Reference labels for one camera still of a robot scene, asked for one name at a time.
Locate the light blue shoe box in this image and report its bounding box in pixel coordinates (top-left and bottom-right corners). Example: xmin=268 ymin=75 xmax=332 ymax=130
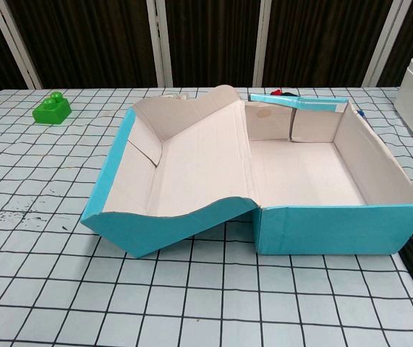
xmin=80 ymin=85 xmax=413 ymax=260

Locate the white black checked tablecloth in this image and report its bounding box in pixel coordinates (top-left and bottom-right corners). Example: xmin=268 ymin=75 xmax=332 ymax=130
xmin=0 ymin=85 xmax=413 ymax=347

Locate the black folding partition screen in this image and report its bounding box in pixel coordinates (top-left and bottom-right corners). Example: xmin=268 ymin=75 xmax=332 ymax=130
xmin=0 ymin=0 xmax=413 ymax=90

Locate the green toy building block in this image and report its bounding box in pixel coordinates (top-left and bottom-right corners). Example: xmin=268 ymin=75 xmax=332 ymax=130
xmin=32 ymin=92 xmax=72 ymax=127

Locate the black bottle red cap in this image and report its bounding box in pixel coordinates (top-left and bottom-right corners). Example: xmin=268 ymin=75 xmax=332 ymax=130
xmin=269 ymin=88 xmax=303 ymax=98

